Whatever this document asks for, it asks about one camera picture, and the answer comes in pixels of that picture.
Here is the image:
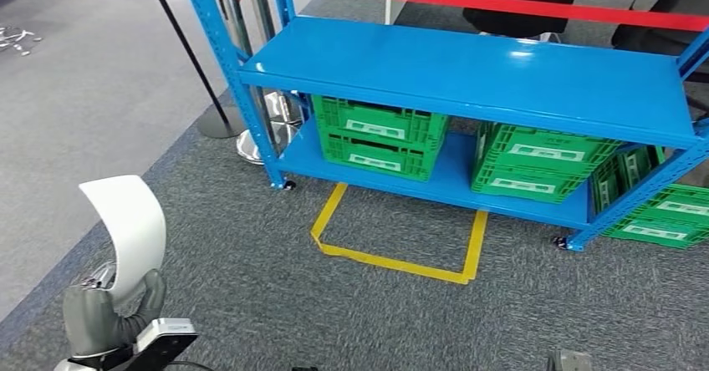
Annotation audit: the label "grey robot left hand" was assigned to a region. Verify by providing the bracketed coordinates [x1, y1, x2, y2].
[62, 262, 168, 358]

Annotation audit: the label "white curved plastic part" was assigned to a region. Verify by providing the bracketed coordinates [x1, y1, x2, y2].
[79, 175, 167, 307]

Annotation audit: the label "blue metal shelf rack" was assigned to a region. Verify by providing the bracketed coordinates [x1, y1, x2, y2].
[176, 0, 709, 253]

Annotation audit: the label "silver metal scraps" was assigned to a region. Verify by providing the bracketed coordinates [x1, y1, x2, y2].
[0, 23, 43, 58]

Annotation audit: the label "yellow floor tape outline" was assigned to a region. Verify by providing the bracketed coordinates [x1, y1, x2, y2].
[309, 181, 490, 286]

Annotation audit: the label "green plastic crate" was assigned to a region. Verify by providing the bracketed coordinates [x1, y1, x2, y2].
[311, 94, 451, 148]
[602, 213, 709, 251]
[475, 122, 625, 177]
[631, 183, 709, 226]
[319, 131, 444, 183]
[471, 160, 589, 206]
[589, 145, 667, 216]

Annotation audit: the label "red barrier belt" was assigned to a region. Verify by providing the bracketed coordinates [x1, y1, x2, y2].
[237, 0, 709, 33]

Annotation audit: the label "person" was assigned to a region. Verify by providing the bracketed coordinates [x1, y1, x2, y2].
[462, 0, 584, 40]

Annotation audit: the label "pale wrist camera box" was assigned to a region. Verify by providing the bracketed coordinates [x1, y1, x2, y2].
[134, 317, 199, 371]

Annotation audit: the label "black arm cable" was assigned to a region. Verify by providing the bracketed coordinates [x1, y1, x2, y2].
[166, 359, 215, 371]

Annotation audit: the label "black stanchion post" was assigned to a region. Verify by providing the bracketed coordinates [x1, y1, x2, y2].
[141, 0, 248, 140]

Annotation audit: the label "chrome stanchion post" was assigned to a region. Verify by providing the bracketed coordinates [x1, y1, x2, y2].
[243, 0, 304, 129]
[216, 0, 303, 166]

